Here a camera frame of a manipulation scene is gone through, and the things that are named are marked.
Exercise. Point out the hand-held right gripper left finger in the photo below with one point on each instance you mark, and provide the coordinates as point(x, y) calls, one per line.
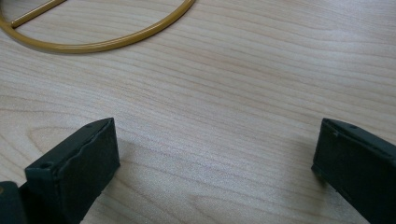
point(77, 174)

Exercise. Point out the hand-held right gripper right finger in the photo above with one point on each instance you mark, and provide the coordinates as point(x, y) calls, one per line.
point(358, 165)

